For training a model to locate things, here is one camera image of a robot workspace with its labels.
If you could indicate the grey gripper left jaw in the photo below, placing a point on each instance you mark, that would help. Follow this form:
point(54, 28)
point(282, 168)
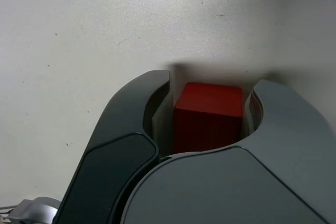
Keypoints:
point(110, 155)

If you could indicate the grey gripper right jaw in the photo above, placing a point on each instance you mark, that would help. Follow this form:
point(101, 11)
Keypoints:
point(262, 182)

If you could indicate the red cube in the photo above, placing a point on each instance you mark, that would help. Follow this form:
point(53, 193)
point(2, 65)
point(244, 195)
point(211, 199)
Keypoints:
point(207, 113)

